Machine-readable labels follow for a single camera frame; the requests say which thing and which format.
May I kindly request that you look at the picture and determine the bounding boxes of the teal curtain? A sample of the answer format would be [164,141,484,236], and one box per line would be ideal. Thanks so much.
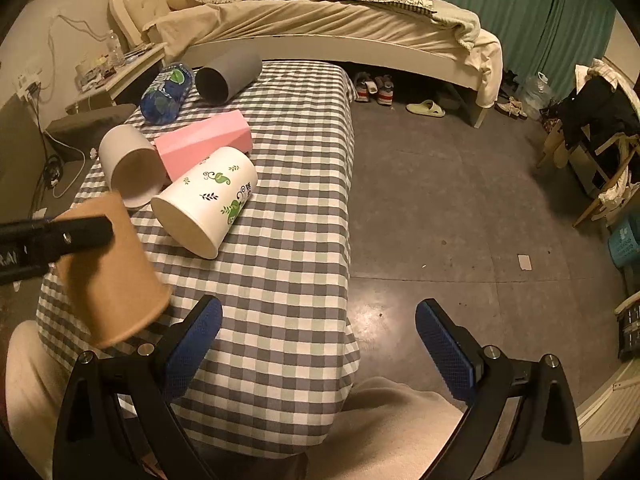
[446,0,616,99]

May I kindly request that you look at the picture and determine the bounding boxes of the blue plastic water bottle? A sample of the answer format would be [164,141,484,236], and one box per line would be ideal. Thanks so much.
[140,63,194,125]

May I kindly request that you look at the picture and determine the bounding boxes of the teal plastic basket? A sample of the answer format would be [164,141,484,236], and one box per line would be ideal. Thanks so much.
[608,214,640,269]

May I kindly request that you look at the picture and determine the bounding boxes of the white power strip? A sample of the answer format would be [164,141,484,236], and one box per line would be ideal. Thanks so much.
[15,73,41,101]

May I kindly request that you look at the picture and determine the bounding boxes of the plain white paper cup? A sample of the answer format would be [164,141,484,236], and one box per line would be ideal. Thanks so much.
[98,124,167,209]

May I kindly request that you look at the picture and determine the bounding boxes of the beige trouser leg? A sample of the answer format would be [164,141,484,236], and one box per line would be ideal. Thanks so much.
[306,377,463,479]

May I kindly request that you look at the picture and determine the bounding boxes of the red white sneaker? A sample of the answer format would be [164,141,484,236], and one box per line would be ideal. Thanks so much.
[374,75,394,106]

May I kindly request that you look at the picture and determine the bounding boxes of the bed with beige sheet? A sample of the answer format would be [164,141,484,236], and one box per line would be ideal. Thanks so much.
[110,0,502,126]

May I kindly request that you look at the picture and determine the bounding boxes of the green slipper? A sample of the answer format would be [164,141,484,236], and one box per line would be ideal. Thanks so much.
[406,100,446,118]

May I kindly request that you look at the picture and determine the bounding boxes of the brown paper cup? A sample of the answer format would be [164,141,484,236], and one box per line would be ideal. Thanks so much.
[54,192,171,349]

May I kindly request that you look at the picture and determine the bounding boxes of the grey cup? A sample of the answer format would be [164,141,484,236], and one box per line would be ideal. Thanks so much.
[194,48,262,106]

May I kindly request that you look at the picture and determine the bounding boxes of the white cup green print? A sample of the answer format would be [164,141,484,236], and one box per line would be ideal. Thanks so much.
[151,146,258,260]

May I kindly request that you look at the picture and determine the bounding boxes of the dark grey cushioned stool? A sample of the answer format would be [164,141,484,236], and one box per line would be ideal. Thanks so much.
[47,104,136,162]

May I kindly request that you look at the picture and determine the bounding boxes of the white bedside table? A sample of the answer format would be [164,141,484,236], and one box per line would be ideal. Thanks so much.
[65,44,165,115]

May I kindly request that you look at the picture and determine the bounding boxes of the wooden chair with clothes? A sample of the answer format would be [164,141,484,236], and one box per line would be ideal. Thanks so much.
[537,58,639,226]

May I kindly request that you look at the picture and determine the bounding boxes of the large clear water jug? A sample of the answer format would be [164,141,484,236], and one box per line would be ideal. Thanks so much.
[520,72,553,120]

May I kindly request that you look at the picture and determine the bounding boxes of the white paper scrap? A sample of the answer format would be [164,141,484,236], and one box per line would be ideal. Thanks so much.
[518,254,533,271]

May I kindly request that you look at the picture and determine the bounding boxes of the grey white checkered tablecloth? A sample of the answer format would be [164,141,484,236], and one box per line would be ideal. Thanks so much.
[34,58,362,460]

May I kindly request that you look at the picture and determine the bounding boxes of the pink rectangular box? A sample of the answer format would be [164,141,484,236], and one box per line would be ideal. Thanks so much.
[153,110,253,182]

